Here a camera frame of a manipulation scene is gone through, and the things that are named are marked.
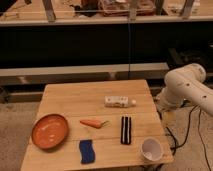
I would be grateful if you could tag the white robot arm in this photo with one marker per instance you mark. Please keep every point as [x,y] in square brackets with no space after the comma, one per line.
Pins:
[185,83]

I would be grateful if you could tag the wooden table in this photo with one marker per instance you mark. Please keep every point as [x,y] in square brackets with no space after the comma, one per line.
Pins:
[78,101]

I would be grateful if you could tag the orange toy carrot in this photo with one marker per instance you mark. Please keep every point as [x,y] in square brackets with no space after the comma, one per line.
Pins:
[93,123]

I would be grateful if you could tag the white plastic bottle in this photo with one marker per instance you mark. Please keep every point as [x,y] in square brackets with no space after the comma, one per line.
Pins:
[119,101]

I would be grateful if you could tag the white cup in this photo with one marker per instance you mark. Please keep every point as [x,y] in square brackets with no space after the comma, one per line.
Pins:
[151,149]

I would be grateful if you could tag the blue sponge cloth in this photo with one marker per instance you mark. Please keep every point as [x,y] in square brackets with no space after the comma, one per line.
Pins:
[87,151]

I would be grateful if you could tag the black white striped cloth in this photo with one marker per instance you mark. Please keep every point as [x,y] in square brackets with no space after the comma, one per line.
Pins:
[126,125]

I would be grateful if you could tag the orange ceramic bowl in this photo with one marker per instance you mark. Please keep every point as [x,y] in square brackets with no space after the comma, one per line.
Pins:
[50,131]

